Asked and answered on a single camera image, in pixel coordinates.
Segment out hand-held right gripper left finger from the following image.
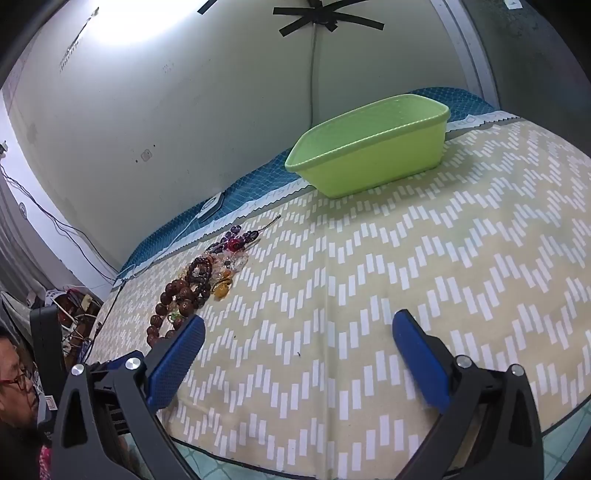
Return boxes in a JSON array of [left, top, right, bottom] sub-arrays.
[[51, 315, 206, 480]]

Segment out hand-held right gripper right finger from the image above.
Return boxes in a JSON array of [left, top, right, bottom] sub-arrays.
[[392, 309, 543, 480]]

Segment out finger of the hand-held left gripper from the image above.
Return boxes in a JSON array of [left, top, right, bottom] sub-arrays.
[[99, 356, 132, 374]]

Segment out amber bead bracelet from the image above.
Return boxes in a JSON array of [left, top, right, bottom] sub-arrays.
[[212, 272, 234, 301]]

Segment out clear crystal bead bracelet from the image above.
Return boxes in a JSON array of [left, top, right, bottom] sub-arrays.
[[215, 255, 250, 278]]

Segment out purple bead bracelet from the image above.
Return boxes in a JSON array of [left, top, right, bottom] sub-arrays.
[[208, 226, 262, 254]]

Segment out green plastic basin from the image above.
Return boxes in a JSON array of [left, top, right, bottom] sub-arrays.
[[285, 93, 451, 200]]

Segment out pile of household clutter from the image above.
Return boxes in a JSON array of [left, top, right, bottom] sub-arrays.
[[0, 286, 105, 370]]

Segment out person's head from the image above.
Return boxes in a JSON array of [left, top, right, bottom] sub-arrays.
[[0, 325, 42, 480]]

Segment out grey curtain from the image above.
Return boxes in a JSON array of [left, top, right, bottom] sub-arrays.
[[0, 178, 93, 305]]

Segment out yellow chevron blanket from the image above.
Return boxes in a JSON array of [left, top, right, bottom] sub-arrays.
[[88, 108, 591, 476]]

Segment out white flat charger device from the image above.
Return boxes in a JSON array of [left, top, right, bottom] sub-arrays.
[[198, 193, 225, 222]]

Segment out teal quilted mattress pad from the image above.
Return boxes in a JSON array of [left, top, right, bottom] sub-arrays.
[[117, 87, 497, 278]]

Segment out black tape cross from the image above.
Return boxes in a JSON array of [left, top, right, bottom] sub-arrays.
[[272, 0, 386, 38]]

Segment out white charger cable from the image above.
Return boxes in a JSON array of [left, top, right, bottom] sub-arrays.
[[115, 216, 205, 287]]

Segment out black wall cables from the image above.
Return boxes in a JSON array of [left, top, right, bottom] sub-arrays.
[[0, 161, 118, 283]]

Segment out grey wall cable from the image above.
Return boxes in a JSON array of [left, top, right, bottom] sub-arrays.
[[307, 18, 324, 127]]

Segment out grey door frame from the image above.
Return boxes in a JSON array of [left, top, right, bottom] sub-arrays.
[[438, 0, 502, 112]]

